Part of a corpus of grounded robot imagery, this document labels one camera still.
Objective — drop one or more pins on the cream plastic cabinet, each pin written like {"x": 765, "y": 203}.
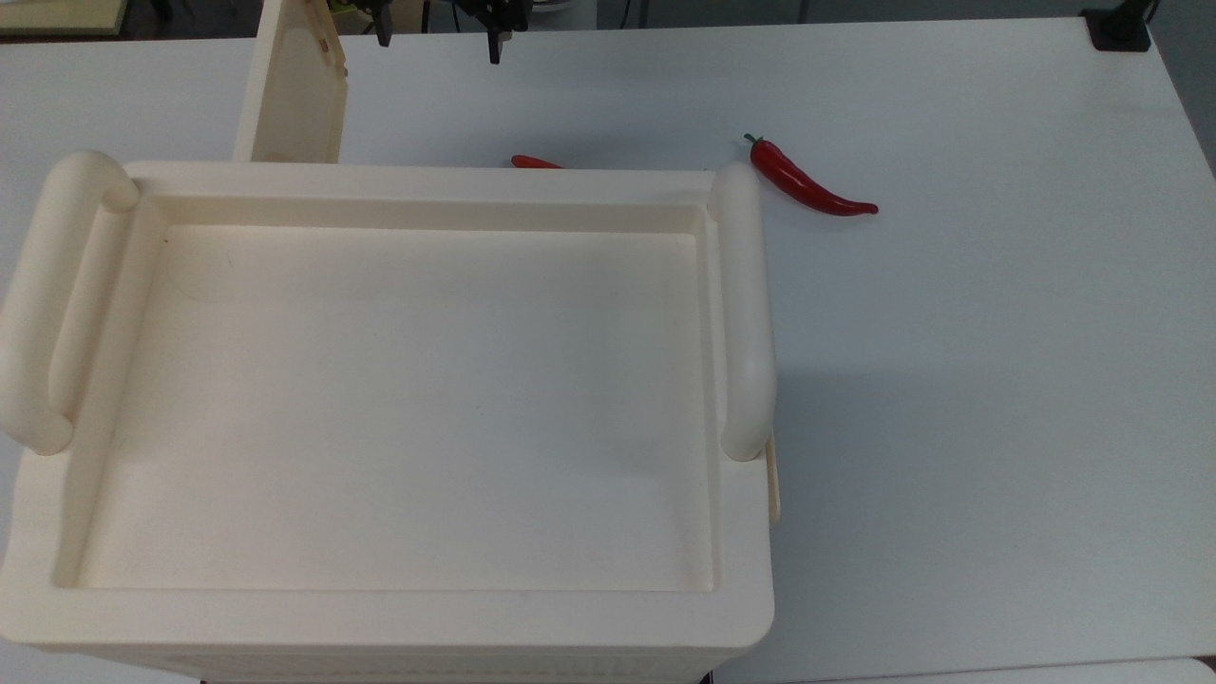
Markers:
{"x": 380, "y": 427}

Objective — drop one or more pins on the orange toy carrot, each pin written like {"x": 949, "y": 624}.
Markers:
{"x": 532, "y": 162}

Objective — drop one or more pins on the red chili pepper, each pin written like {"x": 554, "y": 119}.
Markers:
{"x": 793, "y": 180}

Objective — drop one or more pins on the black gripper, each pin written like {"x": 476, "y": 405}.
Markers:
{"x": 494, "y": 11}

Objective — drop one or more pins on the cream cabinet door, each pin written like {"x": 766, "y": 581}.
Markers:
{"x": 285, "y": 95}

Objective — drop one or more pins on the black clamp pole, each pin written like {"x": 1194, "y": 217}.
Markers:
{"x": 1116, "y": 33}

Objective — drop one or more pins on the light wooden furniture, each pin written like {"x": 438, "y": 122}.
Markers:
{"x": 57, "y": 14}

